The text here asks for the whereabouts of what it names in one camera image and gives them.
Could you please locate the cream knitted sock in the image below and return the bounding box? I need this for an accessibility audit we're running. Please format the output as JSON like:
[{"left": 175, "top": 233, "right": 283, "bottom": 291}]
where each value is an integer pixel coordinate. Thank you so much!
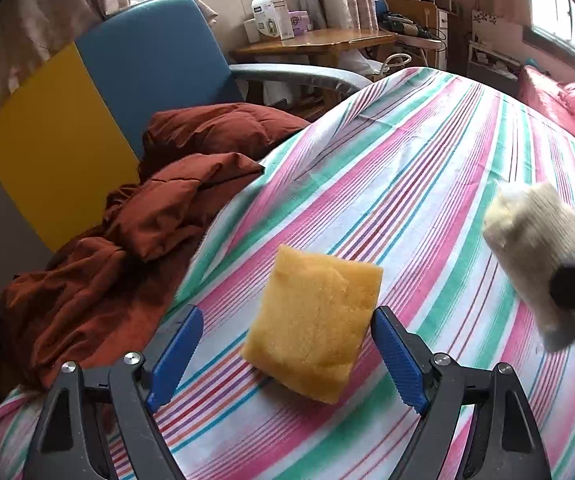
[{"left": 483, "top": 182, "right": 575, "bottom": 352}]

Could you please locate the yellow sponge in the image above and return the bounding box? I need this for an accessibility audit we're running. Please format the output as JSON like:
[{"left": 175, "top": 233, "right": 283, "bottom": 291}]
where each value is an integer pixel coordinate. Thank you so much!
[{"left": 241, "top": 245, "right": 383, "bottom": 404}]

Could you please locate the rust red blanket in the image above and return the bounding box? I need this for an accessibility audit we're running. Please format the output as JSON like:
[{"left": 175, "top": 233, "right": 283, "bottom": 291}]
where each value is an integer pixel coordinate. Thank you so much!
[{"left": 0, "top": 103, "right": 307, "bottom": 391}]

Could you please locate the pink pillow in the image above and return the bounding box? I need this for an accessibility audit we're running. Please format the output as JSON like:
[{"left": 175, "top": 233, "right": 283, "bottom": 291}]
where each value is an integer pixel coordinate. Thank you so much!
[{"left": 517, "top": 65, "right": 575, "bottom": 136}]

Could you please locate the grey yellow blue headboard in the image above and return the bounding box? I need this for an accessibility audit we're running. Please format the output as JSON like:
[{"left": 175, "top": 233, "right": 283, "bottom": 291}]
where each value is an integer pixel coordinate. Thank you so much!
[{"left": 0, "top": 0, "right": 241, "bottom": 294}]

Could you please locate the wooden bedside table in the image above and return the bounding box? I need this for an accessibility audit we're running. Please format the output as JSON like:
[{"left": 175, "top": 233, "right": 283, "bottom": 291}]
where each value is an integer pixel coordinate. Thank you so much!
[{"left": 230, "top": 29, "right": 397, "bottom": 67}]

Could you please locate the white product box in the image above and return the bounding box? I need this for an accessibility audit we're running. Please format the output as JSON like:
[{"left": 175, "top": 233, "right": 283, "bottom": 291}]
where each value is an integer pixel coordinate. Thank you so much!
[{"left": 251, "top": 0, "right": 294, "bottom": 40}]

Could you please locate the purple tissue box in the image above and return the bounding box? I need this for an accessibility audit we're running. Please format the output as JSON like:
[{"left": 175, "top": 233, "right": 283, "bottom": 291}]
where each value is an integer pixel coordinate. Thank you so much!
[{"left": 289, "top": 11, "right": 312, "bottom": 37}]

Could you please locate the grey metal bed rail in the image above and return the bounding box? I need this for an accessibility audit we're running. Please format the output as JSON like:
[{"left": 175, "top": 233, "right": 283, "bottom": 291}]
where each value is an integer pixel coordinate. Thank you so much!
[{"left": 230, "top": 63, "right": 372, "bottom": 96}]

